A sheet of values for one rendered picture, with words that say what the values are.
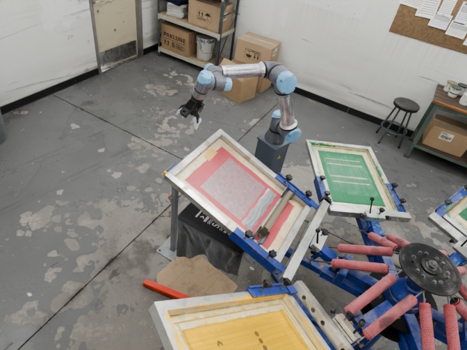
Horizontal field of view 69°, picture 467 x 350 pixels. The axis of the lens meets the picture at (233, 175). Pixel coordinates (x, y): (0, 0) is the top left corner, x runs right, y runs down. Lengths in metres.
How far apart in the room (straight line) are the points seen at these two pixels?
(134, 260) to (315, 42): 4.06
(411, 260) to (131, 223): 2.42
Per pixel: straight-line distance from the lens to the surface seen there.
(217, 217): 1.85
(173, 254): 3.16
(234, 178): 2.10
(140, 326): 2.87
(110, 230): 3.38
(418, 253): 2.00
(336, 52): 5.56
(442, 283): 1.95
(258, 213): 2.03
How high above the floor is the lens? 2.61
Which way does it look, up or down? 41 degrees down
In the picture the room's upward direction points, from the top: 11 degrees clockwise
